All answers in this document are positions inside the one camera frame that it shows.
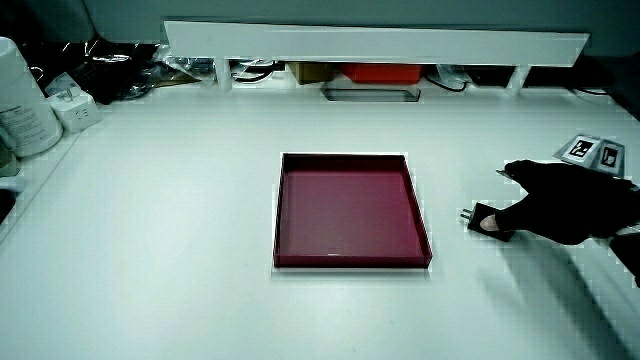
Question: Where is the white cube power adapter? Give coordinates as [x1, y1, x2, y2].
[47, 88, 103, 135]

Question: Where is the person's right hand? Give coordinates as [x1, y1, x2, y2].
[479, 133, 640, 247]

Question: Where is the clear plastic bag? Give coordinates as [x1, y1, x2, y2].
[153, 43, 217, 86]

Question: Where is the orange box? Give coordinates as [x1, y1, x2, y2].
[338, 63, 424, 85]

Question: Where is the dark red tray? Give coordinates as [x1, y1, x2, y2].
[272, 152, 434, 270]

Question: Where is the black charger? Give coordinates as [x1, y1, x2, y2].
[459, 201, 517, 244]

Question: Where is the black cable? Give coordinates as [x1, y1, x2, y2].
[423, 64, 472, 94]
[230, 59, 277, 84]

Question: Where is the white desk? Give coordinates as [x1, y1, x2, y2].
[0, 74, 640, 360]

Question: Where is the brown cardboard box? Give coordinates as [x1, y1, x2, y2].
[287, 61, 335, 85]

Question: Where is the black plastic bag pile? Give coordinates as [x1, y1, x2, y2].
[27, 40, 162, 105]

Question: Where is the white cylindrical canister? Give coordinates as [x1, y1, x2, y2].
[0, 36, 65, 159]

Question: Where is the small clear plastic packet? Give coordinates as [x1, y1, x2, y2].
[44, 72, 82, 102]

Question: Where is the white monitor riser shelf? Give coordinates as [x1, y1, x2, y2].
[163, 19, 590, 97]

